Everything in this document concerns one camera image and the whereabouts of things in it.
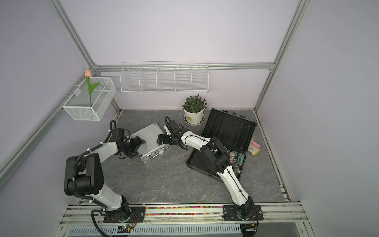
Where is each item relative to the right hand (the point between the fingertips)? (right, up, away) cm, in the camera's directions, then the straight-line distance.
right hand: (161, 141), depth 97 cm
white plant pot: (+22, +16, +8) cm, 28 cm away
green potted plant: (+23, +25, +2) cm, 34 cm away
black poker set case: (+49, +7, 0) cm, 50 cm away
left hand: (-10, -3, -3) cm, 11 cm away
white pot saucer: (+22, +11, +15) cm, 29 cm away
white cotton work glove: (+61, -6, -1) cm, 62 cm away
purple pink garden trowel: (+61, -1, 0) cm, 61 cm away
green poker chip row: (+50, -10, -10) cm, 52 cm away
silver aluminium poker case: (-6, -4, -3) cm, 8 cm away
